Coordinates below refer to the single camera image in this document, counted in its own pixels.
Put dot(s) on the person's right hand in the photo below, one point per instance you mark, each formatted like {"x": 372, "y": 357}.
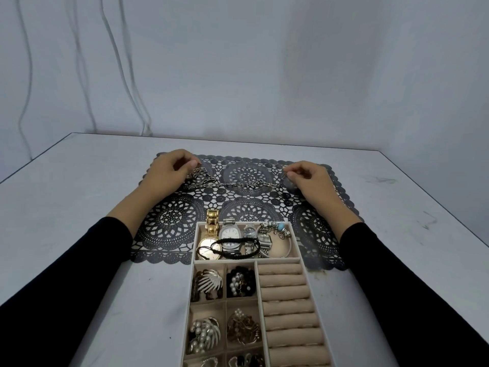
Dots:
{"x": 314, "y": 185}

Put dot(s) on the person's left hand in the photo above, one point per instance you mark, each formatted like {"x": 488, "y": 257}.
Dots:
{"x": 166, "y": 173}

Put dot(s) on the person's left fingers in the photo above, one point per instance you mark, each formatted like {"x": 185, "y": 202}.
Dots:
{"x": 188, "y": 161}

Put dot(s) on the person's right fingers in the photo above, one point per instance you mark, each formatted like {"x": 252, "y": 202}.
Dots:
{"x": 295, "y": 172}

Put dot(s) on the person's right forearm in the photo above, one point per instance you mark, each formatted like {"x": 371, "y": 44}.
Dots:
{"x": 397, "y": 290}

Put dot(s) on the person's left forearm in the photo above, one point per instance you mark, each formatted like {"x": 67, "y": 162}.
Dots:
{"x": 72, "y": 280}

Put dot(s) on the gold link wristwatch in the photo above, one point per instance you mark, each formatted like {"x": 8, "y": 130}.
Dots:
{"x": 209, "y": 235}

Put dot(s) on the black lace placemat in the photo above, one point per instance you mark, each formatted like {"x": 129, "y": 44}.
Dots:
{"x": 244, "y": 204}

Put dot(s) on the silver square wristwatch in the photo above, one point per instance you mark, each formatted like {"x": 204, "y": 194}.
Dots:
{"x": 264, "y": 240}

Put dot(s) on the slim silver wristwatch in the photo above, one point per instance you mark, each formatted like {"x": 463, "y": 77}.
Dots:
{"x": 249, "y": 244}

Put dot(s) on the silver white-faced wristwatch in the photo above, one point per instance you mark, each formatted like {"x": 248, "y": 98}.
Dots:
{"x": 230, "y": 235}

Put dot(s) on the black brooch with pearls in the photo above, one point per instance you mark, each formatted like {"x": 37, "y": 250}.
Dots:
{"x": 240, "y": 282}

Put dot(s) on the beige jewelry organizer tray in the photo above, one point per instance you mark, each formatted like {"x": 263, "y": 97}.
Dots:
{"x": 284, "y": 313}

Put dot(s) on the gold filigree brooch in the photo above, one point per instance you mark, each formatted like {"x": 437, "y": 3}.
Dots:
{"x": 243, "y": 327}

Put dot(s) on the silver brooch with pearls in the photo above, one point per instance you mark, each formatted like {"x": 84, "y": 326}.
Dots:
{"x": 204, "y": 334}

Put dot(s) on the black and silver brooch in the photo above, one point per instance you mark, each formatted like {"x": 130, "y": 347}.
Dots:
{"x": 246, "y": 361}

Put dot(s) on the small silver brooch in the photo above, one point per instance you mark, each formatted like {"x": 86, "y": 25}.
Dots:
{"x": 209, "y": 363}

